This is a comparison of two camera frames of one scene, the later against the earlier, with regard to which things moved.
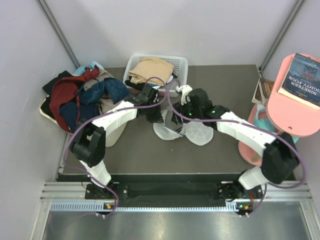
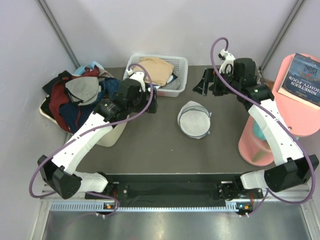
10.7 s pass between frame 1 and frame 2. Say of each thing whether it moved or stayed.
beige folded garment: stayed
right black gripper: moved
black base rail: stayed
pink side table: stayed
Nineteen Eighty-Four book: stayed
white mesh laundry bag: moved
